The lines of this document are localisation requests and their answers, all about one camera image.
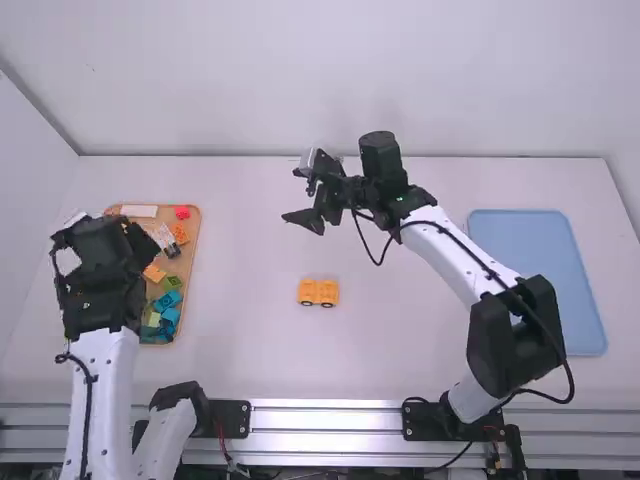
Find pile of toy bricks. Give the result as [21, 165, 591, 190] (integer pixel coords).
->
[138, 289, 185, 345]

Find tan tray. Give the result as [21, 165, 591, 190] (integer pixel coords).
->
[102, 202, 203, 345]

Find yellow toy car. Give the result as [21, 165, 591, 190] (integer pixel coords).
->
[296, 277, 341, 309]

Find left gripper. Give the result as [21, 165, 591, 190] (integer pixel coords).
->
[48, 216, 162, 294]

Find blue mat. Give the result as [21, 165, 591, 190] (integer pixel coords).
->
[467, 208, 610, 357]

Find clear toy brick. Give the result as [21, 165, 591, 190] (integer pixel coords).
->
[149, 223, 176, 251]

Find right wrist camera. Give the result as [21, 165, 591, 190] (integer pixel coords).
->
[293, 147, 321, 179]

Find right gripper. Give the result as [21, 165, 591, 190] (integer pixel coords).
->
[280, 149, 379, 236]

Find silver rails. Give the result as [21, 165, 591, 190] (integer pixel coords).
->
[0, 399, 640, 474]

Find white toy brick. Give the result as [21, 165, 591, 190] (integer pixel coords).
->
[119, 203, 159, 219]

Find black cable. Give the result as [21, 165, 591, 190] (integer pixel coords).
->
[351, 207, 401, 267]
[509, 289, 576, 406]

